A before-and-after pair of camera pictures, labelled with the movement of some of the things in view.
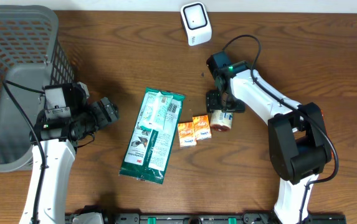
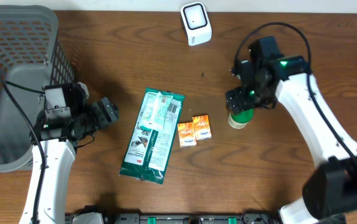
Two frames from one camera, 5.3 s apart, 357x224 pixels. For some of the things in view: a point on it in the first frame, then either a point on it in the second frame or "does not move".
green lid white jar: x=220 y=121 → x=239 y=121
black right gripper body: x=223 y=101 → x=250 y=96
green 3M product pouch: x=153 y=137 does not move
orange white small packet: x=187 y=134 does not move
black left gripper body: x=96 y=116 does not move
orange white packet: x=202 y=127 does not move
